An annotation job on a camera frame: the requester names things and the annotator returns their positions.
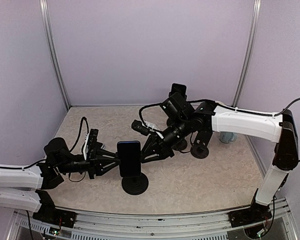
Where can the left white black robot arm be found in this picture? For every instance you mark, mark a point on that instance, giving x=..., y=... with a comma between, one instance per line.
x=24, y=187

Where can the light blue mug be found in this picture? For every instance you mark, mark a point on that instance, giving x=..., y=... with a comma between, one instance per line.
x=227, y=137

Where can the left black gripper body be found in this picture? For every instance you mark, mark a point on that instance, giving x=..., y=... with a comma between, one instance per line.
x=91, y=165

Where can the left aluminium frame post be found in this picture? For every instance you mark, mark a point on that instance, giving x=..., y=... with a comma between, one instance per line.
x=53, y=53

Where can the right aluminium frame post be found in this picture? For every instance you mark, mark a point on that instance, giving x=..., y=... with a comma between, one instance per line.
x=248, y=51

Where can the front aluminium rail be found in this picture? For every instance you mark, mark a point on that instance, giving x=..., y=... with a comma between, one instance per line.
x=89, y=225

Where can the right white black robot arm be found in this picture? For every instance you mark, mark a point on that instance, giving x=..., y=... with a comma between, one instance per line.
x=210, y=117

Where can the teal phone black screen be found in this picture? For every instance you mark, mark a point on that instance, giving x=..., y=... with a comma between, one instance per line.
x=179, y=88

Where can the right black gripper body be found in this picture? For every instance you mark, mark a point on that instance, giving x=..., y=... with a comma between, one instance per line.
x=162, y=146

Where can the black pole phone stand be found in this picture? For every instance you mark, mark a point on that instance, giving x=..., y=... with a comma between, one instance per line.
x=174, y=106
x=135, y=185

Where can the blue phone black screen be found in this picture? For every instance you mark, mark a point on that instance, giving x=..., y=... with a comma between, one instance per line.
x=129, y=153

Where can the black folding stand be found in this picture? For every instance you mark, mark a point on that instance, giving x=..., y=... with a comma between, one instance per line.
x=180, y=146
x=200, y=146

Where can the aluminium frame post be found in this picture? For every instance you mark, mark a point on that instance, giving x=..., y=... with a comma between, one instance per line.
x=53, y=53
x=248, y=51

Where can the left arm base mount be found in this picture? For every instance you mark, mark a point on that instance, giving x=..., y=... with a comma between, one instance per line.
x=55, y=216

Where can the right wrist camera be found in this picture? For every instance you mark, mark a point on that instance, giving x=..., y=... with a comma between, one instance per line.
x=146, y=128

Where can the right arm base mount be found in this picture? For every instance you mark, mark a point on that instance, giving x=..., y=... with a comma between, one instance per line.
x=248, y=216

